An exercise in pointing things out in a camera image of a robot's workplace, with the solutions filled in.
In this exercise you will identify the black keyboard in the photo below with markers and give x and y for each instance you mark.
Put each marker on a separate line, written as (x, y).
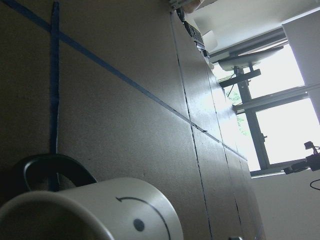
(193, 32)

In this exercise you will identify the white office chair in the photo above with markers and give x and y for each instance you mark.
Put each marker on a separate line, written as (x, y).
(242, 66)

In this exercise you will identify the white smiley mug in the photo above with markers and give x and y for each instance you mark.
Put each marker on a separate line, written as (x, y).
(118, 209)

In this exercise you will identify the black camera on stand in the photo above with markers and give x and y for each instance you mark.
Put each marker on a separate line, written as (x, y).
(310, 162)

